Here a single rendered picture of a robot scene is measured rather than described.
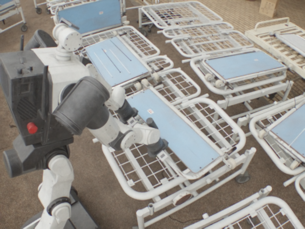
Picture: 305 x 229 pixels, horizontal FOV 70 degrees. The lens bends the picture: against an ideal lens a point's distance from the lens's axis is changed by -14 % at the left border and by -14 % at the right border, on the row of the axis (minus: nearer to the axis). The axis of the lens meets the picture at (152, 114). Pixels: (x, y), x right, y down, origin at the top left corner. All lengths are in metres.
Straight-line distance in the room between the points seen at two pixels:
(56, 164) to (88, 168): 1.10
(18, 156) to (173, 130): 0.89
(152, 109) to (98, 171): 0.78
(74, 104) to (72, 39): 0.23
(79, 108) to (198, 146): 0.90
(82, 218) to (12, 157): 0.85
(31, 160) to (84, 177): 1.13
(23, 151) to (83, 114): 0.41
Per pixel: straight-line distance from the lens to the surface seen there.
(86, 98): 0.67
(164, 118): 1.54
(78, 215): 1.74
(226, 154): 1.43
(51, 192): 1.23
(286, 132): 1.81
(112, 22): 2.88
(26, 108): 0.80
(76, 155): 2.22
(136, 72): 1.99
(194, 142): 1.44
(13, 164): 1.01
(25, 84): 0.76
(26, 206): 2.13
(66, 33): 0.79
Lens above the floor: 1.75
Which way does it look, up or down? 46 degrees down
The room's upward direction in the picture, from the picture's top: straight up
